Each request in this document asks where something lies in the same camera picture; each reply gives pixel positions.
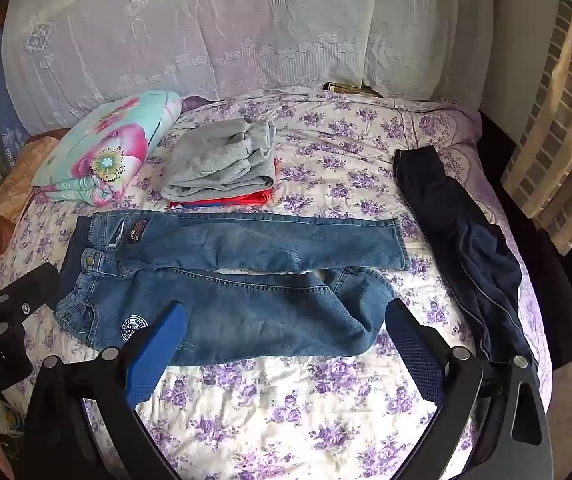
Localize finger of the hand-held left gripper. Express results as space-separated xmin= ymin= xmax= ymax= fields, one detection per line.
xmin=0 ymin=264 xmax=62 ymax=345

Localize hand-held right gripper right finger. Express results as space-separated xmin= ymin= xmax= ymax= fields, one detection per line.
xmin=383 ymin=299 xmax=554 ymax=480

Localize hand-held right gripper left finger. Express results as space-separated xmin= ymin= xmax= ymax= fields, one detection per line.
xmin=21 ymin=300 xmax=192 ymax=480

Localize blue denim pants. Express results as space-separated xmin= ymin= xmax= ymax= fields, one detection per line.
xmin=53 ymin=210 xmax=412 ymax=367

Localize dark navy pants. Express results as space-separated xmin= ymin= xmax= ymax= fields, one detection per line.
xmin=393 ymin=146 xmax=539 ymax=366

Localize orange brown blanket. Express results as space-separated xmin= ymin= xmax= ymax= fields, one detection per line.
xmin=0 ymin=130 xmax=69 ymax=256

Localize purple floral bedspread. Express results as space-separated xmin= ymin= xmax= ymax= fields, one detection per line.
xmin=0 ymin=87 xmax=552 ymax=480

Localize folded teal pink floral blanket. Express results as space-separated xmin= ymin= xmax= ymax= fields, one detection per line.
xmin=32 ymin=90 xmax=184 ymax=207

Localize blue patterned cloth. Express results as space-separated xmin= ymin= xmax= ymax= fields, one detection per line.
xmin=0 ymin=25 xmax=32 ymax=146

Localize folded red garment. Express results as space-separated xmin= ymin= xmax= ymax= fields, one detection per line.
xmin=168 ymin=187 xmax=273 ymax=211

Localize folded grey sweatpants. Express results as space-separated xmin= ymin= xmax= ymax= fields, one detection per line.
xmin=160 ymin=117 xmax=278 ymax=203

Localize black bed frame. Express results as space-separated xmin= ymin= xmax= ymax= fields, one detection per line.
xmin=476 ymin=110 xmax=572 ymax=361

